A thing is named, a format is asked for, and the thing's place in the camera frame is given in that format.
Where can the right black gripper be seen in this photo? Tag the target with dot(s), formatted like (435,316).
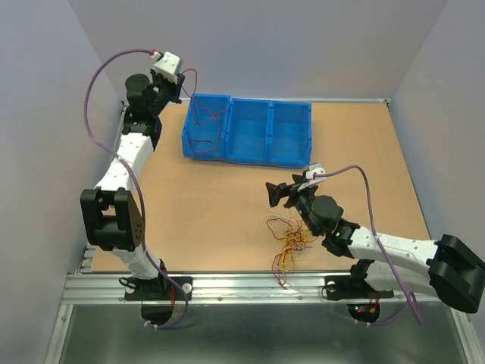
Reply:
(283,189)

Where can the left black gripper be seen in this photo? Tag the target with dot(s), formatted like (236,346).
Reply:
(176,88)

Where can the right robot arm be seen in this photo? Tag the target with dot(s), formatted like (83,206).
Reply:
(445,268)

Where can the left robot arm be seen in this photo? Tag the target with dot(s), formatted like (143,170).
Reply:
(113,219)

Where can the right blue bin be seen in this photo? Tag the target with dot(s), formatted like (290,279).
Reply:
(291,135)

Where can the blue bin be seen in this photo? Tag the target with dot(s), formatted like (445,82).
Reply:
(246,140)
(205,127)
(291,135)

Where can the left blue bin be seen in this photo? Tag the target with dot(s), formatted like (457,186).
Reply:
(205,127)

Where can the middle blue bin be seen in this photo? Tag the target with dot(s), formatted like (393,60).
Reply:
(246,140)

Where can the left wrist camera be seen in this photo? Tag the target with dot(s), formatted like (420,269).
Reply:
(167,65)

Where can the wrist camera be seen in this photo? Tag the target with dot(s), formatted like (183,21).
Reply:
(167,65)
(312,176)

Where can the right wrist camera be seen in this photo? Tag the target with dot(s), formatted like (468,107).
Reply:
(312,176)

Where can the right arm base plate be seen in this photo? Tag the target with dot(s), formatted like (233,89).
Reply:
(342,287)

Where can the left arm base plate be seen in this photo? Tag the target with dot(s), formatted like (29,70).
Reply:
(157,289)

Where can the aluminium front rail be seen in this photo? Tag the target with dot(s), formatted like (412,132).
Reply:
(209,288)

